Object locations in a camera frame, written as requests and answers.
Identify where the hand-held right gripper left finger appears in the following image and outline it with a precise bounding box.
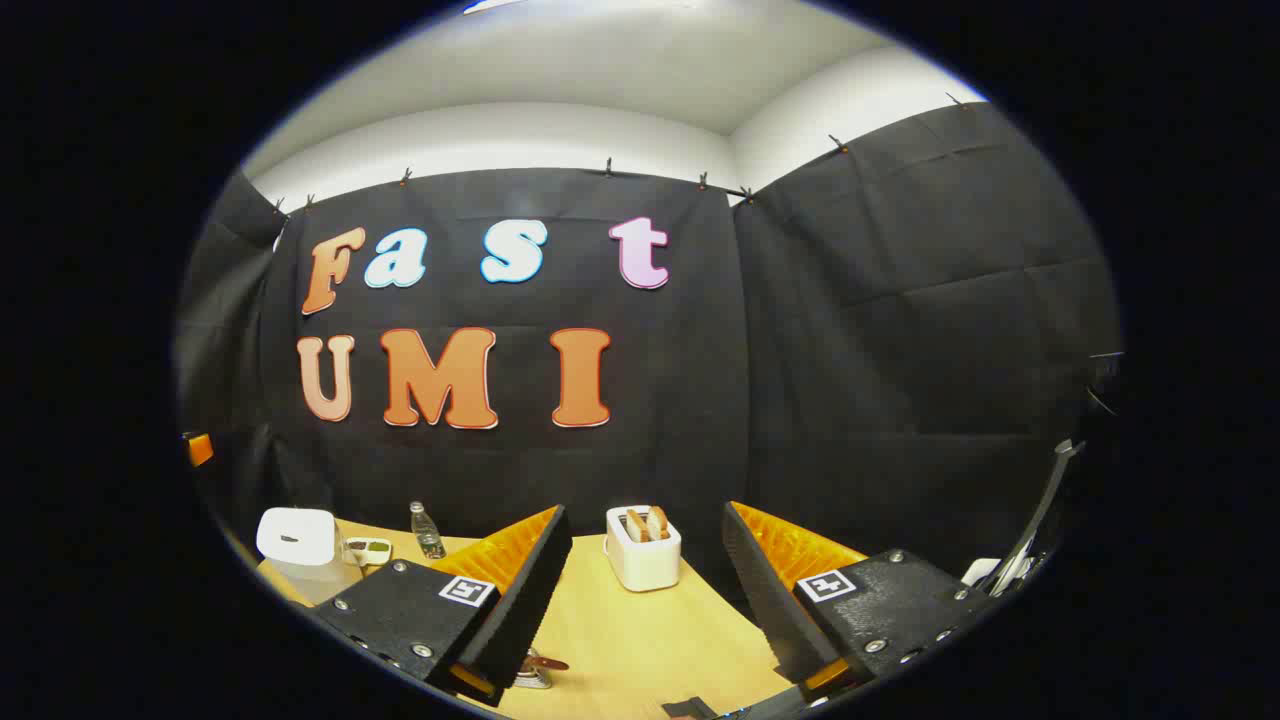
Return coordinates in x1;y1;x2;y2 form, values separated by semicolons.
313;504;574;707

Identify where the black backdrop cloth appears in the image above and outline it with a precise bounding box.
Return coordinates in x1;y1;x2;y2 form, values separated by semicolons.
175;100;1126;601

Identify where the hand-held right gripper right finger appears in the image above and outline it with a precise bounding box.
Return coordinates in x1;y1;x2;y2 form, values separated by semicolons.
721;501;999;702

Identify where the white rice cooker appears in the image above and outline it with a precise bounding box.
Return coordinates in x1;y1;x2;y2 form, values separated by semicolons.
256;507;363;606

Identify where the clear plastic water bottle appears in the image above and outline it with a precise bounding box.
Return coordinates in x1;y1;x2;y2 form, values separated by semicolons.
409;501;447;561

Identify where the white toaster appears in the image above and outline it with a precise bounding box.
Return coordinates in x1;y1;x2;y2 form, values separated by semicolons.
605;506;683;593

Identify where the dark metal stand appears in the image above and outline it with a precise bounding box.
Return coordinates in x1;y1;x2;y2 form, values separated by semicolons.
995;438;1087;596

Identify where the white side shelf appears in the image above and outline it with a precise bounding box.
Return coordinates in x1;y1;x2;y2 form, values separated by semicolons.
962;557;1031;593

